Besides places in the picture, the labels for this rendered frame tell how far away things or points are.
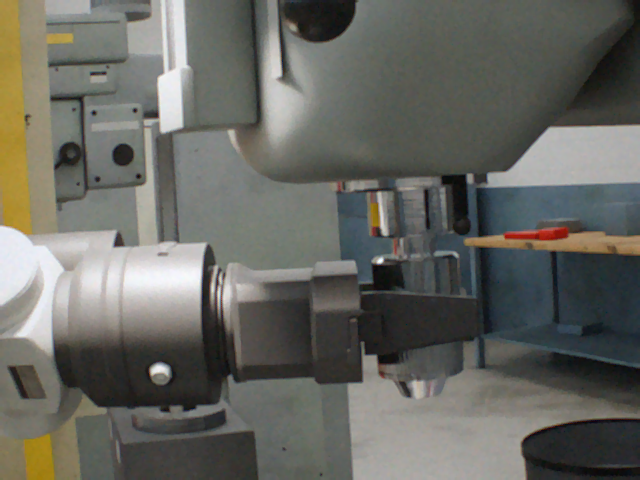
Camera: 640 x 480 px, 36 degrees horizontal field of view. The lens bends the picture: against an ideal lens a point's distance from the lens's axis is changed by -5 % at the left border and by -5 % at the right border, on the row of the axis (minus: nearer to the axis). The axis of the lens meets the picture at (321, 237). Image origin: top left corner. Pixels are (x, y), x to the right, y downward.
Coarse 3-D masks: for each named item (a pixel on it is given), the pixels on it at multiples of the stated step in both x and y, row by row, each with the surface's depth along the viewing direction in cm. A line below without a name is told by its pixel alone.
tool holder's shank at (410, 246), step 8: (400, 240) 54; (408, 240) 54; (416, 240) 54; (424, 240) 54; (432, 240) 54; (400, 248) 54; (408, 248) 54; (416, 248) 54; (424, 248) 54; (432, 248) 54; (400, 256) 54; (408, 256) 54; (416, 256) 54
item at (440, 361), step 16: (384, 288) 54; (400, 288) 53; (416, 288) 53; (432, 288) 53; (448, 288) 53; (400, 352) 53; (416, 352) 53; (432, 352) 53; (448, 352) 53; (384, 368) 54; (400, 368) 53; (416, 368) 53; (432, 368) 53; (448, 368) 53
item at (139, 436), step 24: (120, 408) 102; (144, 408) 95; (168, 408) 96; (192, 408) 96; (216, 408) 94; (120, 432) 91; (144, 432) 91; (168, 432) 90; (192, 432) 90; (216, 432) 90; (240, 432) 90; (120, 456) 91; (144, 456) 87; (168, 456) 88; (192, 456) 89; (216, 456) 89; (240, 456) 90
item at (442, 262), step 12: (444, 252) 55; (372, 264) 55; (384, 264) 54; (396, 264) 53; (408, 264) 53; (420, 264) 53; (432, 264) 53; (444, 264) 53; (456, 264) 54; (384, 276) 54; (396, 276) 53; (408, 276) 53; (420, 276) 53
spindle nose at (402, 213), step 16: (368, 192) 54; (384, 192) 53; (400, 192) 53; (416, 192) 53; (432, 192) 53; (448, 192) 53; (368, 208) 55; (384, 208) 53; (400, 208) 53; (416, 208) 53; (432, 208) 53; (448, 208) 53; (384, 224) 53; (400, 224) 53; (416, 224) 53; (432, 224) 53; (448, 224) 53
